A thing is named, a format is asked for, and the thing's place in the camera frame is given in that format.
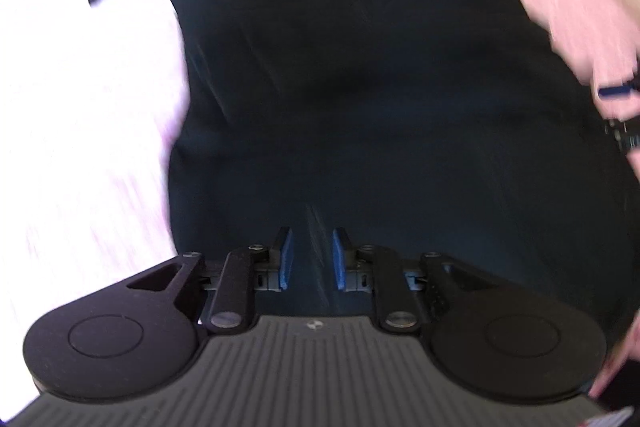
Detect black zip sweater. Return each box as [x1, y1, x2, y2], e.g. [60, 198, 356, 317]
[162, 0, 640, 358]

